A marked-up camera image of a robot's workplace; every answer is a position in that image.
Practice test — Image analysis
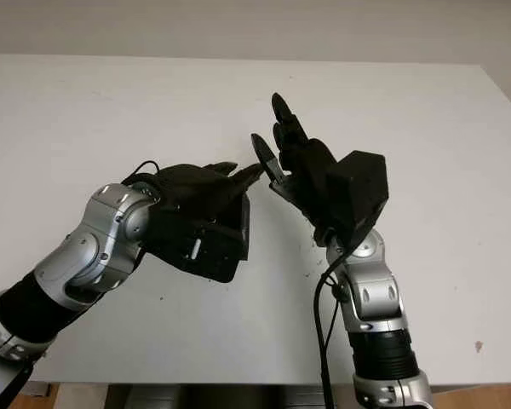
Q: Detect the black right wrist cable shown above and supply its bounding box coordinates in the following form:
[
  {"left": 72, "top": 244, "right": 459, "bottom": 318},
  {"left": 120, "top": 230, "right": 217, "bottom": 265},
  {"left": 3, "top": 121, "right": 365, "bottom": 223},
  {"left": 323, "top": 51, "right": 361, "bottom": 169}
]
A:
[{"left": 313, "top": 229, "right": 353, "bottom": 409}]

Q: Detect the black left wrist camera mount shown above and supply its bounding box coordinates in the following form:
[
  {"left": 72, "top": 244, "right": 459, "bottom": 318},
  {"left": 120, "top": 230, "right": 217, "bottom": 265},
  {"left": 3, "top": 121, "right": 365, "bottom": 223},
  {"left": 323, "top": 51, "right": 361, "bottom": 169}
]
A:
[{"left": 141, "top": 206, "right": 244, "bottom": 285}]

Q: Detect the grey robot torso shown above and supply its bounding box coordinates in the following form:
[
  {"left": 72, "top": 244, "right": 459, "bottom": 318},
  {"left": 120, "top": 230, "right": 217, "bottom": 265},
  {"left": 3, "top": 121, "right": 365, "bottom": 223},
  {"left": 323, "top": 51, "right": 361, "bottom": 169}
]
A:
[{"left": 106, "top": 383, "right": 354, "bottom": 409}]

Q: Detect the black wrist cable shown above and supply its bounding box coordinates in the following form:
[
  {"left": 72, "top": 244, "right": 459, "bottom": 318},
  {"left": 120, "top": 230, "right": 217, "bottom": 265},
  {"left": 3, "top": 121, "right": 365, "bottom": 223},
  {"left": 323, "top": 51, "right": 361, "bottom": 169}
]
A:
[
  {"left": 313, "top": 229, "right": 353, "bottom": 409},
  {"left": 125, "top": 160, "right": 162, "bottom": 187}
]

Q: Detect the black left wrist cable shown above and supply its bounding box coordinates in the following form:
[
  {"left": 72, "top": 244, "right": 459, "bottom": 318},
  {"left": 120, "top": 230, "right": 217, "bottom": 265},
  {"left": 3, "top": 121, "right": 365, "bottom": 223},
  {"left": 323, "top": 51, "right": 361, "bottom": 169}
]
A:
[{"left": 125, "top": 160, "right": 162, "bottom": 187}]

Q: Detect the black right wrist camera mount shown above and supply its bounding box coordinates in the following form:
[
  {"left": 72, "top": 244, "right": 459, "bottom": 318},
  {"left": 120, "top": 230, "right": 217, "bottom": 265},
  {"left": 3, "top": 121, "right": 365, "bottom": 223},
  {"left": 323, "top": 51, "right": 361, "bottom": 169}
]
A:
[{"left": 326, "top": 149, "right": 388, "bottom": 249}]

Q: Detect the black RealSense box lid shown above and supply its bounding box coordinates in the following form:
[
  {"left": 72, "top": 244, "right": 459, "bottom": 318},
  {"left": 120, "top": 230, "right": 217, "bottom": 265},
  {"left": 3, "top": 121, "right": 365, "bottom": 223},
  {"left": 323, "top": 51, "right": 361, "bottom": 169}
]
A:
[{"left": 221, "top": 193, "right": 252, "bottom": 265}]

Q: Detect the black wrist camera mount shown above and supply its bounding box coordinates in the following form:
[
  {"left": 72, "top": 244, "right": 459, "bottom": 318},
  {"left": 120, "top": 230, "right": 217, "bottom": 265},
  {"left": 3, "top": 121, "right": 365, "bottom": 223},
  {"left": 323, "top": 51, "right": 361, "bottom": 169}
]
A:
[
  {"left": 141, "top": 206, "right": 244, "bottom": 285},
  {"left": 326, "top": 149, "right": 388, "bottom": 249}
]

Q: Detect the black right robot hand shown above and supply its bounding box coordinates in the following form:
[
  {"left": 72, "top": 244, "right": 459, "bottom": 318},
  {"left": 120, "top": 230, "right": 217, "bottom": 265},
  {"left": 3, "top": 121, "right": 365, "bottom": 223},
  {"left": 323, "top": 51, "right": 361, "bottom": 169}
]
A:
[{"left": 250, "top": 92, "right": 354, "bottom": 248}]

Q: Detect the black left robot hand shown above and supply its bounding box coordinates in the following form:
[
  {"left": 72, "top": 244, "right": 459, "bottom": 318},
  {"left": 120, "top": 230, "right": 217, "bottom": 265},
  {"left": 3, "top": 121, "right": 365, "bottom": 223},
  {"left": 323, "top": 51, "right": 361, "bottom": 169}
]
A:
[{"left": 152, "top": 160, "right": 264, "bottom": 227}]

